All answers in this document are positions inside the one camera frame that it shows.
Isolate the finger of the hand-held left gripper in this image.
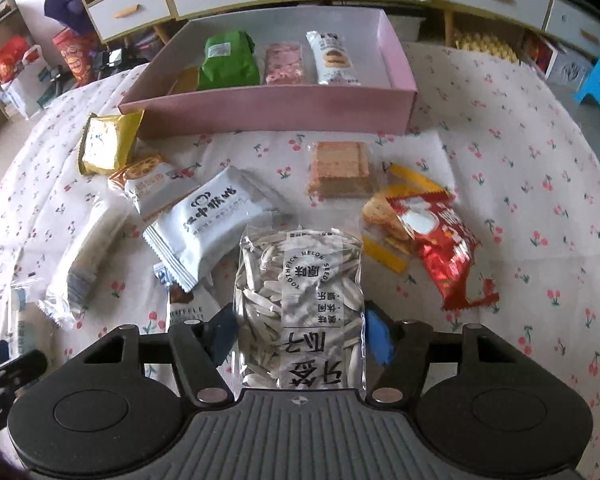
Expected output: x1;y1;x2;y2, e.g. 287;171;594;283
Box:
0;341;49;395

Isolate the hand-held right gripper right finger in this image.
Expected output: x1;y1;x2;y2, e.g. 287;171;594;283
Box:
364;302;538;407

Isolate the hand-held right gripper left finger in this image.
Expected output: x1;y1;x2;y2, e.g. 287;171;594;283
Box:
70;304;240;407

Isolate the clear melon seed bag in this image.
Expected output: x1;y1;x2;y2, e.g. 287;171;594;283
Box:
232;225;367;392

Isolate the red snack packet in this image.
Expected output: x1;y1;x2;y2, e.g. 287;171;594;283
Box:
386;194;501;312

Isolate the white packet with dark print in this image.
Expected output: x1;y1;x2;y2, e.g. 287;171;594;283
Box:
143;166;296;295

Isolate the long white rice cracker packet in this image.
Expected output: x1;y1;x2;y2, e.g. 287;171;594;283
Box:
37;195;133;330

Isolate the clear wafer biscuit packet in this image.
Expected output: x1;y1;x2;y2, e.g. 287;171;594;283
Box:
306;141;387;200

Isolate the yellow chips packet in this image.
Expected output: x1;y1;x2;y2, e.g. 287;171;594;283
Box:
77;109;145;177

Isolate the pink cardboard box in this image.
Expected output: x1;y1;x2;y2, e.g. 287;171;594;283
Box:
117;6;418;140

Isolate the orange-brown bar packet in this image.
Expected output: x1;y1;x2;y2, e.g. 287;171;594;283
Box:
166;66;202;97

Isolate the green snack packet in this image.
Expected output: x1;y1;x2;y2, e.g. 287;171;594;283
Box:
199;30;261;92

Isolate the white cookie packet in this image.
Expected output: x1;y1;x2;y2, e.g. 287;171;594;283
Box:
305;30;356;86

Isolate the pink snack packet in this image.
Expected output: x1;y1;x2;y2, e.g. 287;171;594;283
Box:
264;41;315;86

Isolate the white and brown packet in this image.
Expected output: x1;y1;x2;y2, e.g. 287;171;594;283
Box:
167;285;223;333

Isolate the clear bluish packet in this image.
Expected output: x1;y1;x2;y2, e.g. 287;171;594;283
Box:
7;282;48;356

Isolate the yellow-edged cracker packet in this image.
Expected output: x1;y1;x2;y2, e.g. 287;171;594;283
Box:
361;162;456;275

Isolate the orange and white biscuit packet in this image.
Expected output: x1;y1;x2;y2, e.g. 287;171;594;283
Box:
108;156;196;218

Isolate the cherry print cloth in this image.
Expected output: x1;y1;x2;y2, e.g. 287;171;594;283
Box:
0;42;600;480

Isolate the red and white shopping bag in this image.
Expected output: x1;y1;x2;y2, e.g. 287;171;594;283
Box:
0;35;52;119

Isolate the black hand-held device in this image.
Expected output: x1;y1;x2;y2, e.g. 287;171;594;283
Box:
91;46;142;74

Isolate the yellow egg tray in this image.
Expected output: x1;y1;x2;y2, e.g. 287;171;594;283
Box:
451;29;522;64

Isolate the clear storage box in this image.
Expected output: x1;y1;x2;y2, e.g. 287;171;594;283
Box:
399;14;427;44

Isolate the red printed bag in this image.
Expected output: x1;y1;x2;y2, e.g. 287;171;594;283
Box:
51;30;95;87

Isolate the white printed box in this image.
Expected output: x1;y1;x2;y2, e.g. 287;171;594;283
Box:
549;51;594;87

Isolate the dark purple chair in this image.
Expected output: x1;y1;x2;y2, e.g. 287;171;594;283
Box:
43;0;92;32

